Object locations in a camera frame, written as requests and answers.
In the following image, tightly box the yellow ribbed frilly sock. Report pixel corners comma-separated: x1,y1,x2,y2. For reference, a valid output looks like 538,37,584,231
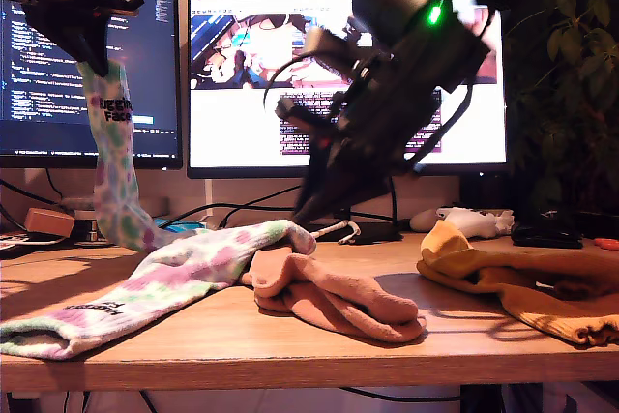
416,260,619,347
419,219,619,301

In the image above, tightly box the pink ankle sock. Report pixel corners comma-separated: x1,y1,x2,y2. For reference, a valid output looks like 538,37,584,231
241,247,420,325
253,296,427,344

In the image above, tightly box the tie-dye Hugging Face sock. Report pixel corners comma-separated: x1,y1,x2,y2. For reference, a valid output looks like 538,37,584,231
0,219,318,361
76,58,212,253

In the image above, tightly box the dark code computer monitor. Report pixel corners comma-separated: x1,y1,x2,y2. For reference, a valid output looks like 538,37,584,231
0,0,184,172

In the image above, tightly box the beige rounded device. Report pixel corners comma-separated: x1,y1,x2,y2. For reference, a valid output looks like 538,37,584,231
409,209,444,233

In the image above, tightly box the white screen computer monitor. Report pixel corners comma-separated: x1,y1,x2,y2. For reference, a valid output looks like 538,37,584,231
186,0,509,245

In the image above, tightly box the white game controller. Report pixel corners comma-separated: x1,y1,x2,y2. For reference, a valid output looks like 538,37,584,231
436,207,515,240

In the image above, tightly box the blue peppermint packet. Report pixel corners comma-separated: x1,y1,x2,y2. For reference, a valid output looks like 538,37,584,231
159,220,207,236

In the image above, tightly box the grey flat box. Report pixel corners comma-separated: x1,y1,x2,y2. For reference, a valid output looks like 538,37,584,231
61,196,170,219

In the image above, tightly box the plain brown cardboard box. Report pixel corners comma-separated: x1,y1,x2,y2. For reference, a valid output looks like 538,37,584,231
23,208,76,240

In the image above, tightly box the black rounded case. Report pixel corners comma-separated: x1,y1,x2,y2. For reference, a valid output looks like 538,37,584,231
510,222,584,251

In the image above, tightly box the green leafy house plant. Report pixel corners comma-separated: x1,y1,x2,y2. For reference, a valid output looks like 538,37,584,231
502,0,619,221

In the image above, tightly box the black pad with stickers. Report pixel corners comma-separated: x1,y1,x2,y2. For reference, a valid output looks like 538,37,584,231
0,231,69,260

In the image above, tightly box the black table leg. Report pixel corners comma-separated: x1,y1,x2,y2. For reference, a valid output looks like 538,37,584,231
458,383,507,413

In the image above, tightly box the black monitor cable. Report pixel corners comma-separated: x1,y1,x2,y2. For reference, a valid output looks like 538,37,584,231
386,176,400,230

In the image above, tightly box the white spiral cable wrap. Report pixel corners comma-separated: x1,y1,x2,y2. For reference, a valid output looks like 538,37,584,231
311,218,362,246

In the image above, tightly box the long black cable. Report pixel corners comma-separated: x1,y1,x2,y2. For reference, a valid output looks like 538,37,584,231
158,202,407,233

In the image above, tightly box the black cable with plug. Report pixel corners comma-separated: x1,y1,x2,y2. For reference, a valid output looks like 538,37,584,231
217,184,304,233

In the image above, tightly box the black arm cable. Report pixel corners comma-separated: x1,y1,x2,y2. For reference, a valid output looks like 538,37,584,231
403,81,478,172

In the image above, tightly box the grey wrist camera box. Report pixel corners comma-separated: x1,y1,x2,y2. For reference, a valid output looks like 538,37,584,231
303,26,368,75

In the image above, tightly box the black looping camera cable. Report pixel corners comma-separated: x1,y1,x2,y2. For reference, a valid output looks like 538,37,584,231
262,52,335,112

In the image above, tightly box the black cable under table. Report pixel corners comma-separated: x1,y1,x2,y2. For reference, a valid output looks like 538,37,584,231
338,386,465,405

